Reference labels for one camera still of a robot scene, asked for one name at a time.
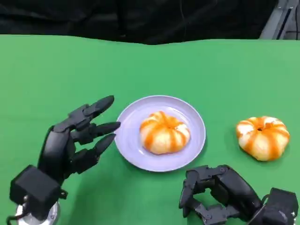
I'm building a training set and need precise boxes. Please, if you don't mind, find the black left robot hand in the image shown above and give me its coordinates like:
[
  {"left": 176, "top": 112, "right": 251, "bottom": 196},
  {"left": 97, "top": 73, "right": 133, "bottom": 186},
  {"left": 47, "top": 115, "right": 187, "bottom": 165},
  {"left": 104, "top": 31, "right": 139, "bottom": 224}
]
[{"left": 37, "top": 95, "right": 121, "bottom": 186}]

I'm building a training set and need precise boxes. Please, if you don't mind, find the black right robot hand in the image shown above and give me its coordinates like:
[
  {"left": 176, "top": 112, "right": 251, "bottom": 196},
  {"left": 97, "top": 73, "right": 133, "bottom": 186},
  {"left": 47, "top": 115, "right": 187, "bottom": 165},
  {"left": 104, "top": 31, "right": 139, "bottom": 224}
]
[{"left": 179, "top": 165, "right": 263, "bottom": 225}]

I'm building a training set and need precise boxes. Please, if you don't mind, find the orange white toy bread roll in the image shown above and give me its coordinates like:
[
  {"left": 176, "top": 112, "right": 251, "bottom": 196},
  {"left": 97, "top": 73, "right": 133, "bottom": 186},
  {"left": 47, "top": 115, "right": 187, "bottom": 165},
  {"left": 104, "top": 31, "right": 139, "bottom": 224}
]
[
  {"left": 140, "top": 111, "right": 190, "bottom": 155},
  {"left": 236, "top": 116, "right": 290, "bottom": 161}
]

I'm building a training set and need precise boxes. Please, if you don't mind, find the lilac plate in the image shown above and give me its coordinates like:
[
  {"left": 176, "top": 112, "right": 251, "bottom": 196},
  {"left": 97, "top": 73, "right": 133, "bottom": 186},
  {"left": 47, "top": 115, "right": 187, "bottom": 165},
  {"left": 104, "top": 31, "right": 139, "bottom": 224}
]
[{"left": 114, "top": 95, "right": 206, "bottom": 173}]

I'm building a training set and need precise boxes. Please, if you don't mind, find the green table cloth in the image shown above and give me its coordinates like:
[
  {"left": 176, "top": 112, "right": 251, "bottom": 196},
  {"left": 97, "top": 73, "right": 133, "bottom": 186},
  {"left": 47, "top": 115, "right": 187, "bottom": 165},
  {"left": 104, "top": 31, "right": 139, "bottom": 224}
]
[{"left": 0, "top": 34, "right": 300, "bottom": 225}]

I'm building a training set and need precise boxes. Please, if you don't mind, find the black backdrop cloth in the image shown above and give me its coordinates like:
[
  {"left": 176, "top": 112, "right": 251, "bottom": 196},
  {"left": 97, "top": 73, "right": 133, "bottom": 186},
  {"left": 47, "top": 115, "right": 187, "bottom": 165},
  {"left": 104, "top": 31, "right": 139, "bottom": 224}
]
[{"left": 0, "top": 0, "right": 278, "bottom": 45}]

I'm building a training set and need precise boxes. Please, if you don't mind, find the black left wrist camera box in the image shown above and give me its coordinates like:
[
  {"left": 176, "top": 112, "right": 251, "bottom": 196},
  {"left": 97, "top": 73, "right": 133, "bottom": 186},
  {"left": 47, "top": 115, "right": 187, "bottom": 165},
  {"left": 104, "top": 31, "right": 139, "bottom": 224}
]
[{"left": 9, "top": 165, "right": 68, "bottom": 221}]

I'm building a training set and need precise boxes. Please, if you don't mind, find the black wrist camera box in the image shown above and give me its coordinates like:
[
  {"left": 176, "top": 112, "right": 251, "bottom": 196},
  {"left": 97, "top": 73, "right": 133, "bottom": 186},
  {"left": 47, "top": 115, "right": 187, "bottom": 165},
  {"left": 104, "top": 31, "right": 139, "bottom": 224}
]
[
  {"left": 248, "top": 187, "right": 300, "bottom": 225},
  {"left": 9, "top": 165, "right": 68, "bottom": 221}
]

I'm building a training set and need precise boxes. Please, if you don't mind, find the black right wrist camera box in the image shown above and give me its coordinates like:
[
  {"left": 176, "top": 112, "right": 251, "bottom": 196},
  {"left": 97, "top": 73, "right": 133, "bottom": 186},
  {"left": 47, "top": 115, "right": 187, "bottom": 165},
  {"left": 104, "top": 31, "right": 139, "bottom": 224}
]
[{"left": 248, "top": 187, "right": 300, "bottom": 225}]

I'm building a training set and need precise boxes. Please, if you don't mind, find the black left forearm cable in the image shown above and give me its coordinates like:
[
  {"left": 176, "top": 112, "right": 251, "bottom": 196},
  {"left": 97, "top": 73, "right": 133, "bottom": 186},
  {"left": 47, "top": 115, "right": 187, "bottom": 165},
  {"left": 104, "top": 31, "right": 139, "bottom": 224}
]
[{"left": 6, "top": 210, "right": 25, "bottom": 223}]

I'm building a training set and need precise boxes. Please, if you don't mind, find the grey metal frame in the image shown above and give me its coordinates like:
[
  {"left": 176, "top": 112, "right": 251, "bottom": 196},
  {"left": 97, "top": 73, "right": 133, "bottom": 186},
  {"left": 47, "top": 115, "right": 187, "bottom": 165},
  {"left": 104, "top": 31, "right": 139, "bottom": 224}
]
[{"left": 259, "top": 0, "right": 300, "bottom": 40}]

